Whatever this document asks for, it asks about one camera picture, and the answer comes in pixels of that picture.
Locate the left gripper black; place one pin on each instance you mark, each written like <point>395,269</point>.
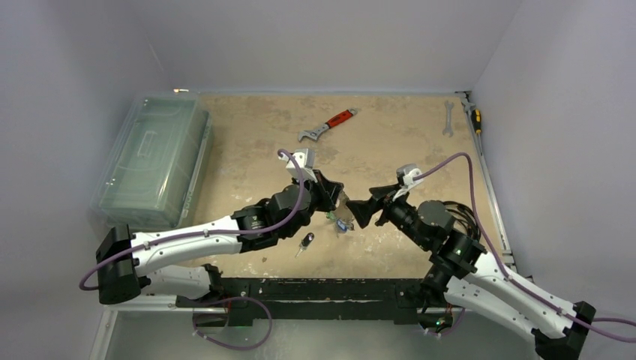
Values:
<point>327,190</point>

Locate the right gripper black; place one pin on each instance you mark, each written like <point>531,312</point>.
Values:
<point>383,205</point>

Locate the large white keyring with keys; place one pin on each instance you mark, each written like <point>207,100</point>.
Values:
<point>342,218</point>

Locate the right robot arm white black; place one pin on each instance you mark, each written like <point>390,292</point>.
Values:
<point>463,272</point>

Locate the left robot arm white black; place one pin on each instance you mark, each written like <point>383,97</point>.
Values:
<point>128,262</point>

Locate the silver open end wrench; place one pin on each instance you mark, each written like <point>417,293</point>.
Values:
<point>448,130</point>

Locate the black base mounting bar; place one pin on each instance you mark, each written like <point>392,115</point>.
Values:
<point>241,300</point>

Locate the yellow black screwdriver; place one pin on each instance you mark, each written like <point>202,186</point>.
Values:
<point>476,120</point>

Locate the clear plastic storage box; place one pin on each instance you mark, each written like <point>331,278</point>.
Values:
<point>152,177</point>

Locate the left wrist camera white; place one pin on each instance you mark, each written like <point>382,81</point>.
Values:
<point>301,165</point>

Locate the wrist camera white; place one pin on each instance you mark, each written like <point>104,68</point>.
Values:
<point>301,165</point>
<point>408,176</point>

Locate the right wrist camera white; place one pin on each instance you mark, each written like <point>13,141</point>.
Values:
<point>408,176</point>

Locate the red handled adjustable wrench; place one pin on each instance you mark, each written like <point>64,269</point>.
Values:
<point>336,120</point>

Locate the aluminium frame rail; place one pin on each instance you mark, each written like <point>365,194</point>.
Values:
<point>469,108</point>

